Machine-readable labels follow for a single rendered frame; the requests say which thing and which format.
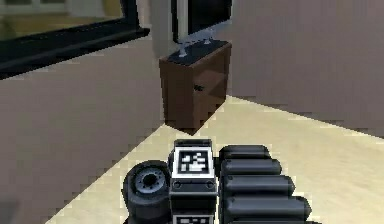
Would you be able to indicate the black television set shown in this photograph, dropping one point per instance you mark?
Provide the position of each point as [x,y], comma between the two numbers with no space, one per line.
[203,16]

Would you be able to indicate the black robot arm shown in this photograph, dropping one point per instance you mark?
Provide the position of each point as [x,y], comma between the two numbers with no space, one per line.
[253,186]

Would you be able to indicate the brown television cabinet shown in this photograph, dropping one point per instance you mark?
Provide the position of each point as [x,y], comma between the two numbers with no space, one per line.
[195,90]

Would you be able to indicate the black framed window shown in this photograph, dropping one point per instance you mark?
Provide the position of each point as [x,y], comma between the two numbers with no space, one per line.
[63,26]

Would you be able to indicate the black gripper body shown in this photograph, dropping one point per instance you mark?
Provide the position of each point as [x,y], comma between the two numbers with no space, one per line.
[148,190]

